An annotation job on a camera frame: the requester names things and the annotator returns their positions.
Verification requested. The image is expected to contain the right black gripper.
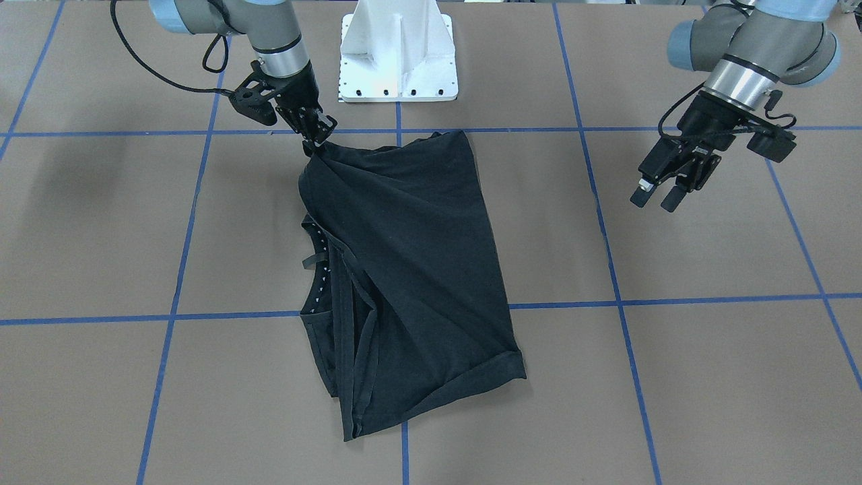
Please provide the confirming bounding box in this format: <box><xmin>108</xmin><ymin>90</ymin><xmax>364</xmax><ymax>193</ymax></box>
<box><xmin>269</xmin><ymin>64</ymin><xmax>337</xmax><ymax>157</ymax></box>

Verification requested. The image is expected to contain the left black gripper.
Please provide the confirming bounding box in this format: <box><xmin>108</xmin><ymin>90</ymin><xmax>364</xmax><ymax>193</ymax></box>
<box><xmin>629</xmin><ymin>91</ymin><xmax>749</xmax><ymax>213</ymax></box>

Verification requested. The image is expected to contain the black graphic t-shirt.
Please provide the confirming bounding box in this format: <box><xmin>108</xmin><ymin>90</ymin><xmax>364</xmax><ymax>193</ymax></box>
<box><xmin>298</xmin><ymin>130</ymin><xmax>527</xmax><ymax>441</ymax></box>

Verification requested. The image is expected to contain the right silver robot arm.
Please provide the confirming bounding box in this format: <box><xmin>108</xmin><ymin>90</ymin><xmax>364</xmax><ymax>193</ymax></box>
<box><xmin>149</xmin><ymin>1</ymin><xmax>337</xmax><ymax>156</ymax></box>

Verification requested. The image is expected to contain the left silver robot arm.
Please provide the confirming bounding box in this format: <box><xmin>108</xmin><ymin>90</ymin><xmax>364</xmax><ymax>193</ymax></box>
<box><xmin>630</xmin><ymin>1</ymin><xmax>841</xmax><ymax>212</ymax></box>

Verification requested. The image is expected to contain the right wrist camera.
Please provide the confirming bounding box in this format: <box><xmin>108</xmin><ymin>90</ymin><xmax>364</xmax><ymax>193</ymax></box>
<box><xmin>228</xmin><ymin>69</ymin><xmax>277</xmax><ymax>126</ymax></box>

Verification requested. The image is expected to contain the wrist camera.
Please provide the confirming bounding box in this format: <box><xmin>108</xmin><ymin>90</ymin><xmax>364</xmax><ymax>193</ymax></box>
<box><xmin>746</xmin><ymin>124</ymin><xmax>797</xmax><ymax>163</ymax></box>
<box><xmin>228</xmin><ymin>69</ymin><xmax>277</xmax><ymax>126</ymax></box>

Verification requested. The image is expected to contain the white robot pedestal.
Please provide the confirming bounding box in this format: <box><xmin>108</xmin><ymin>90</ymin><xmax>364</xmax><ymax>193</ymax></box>
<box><xmin>338</xmin><ymin>1</ymin><xmax>459</xmax><ymax>102</ymax></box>

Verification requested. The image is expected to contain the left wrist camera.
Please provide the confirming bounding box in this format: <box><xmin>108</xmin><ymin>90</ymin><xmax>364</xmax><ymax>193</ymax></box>
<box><xmin>746</xmin><ymin>124</ymin><xmax>797</xmax><ymax>163</ymax></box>

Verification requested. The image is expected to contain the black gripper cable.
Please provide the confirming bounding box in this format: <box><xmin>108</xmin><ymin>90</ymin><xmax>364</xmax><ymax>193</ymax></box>
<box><xmin>109</xmin><ymin>0</ymin><xmax>236</xmax><ymax>95</ymax></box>

